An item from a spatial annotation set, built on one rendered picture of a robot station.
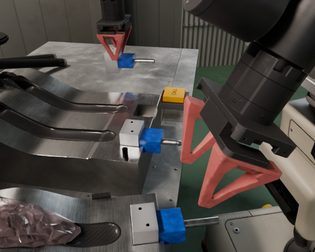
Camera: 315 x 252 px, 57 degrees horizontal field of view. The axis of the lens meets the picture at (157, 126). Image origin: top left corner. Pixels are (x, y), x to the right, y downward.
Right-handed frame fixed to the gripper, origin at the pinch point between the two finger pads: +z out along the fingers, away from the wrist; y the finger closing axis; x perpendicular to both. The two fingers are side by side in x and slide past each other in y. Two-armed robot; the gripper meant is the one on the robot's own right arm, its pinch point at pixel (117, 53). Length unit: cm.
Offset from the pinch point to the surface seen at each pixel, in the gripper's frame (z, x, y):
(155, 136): 4.6, 15.4, 29.8
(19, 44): 60, -155, -178
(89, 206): 9.2, 7.2, 44.0
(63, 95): 5.3, -9.6, 15.1
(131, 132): 3.2, 11.3, 31.1
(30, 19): 37, -140, -183
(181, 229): 8, 22, 47
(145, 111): 7.8, 10.6, 15.8
